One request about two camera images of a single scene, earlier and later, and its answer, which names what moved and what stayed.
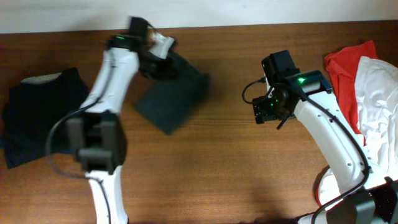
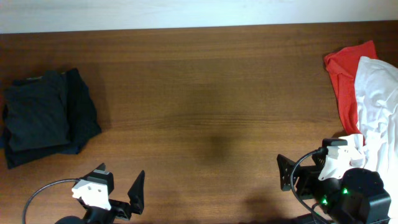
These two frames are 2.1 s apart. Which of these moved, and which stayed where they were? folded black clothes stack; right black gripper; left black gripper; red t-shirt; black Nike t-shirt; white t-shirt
Moved: left black gripper; black Nike t-shirt; right black gripper
Stayed: white t-shirt; red t-shirt; folded black clothes stack
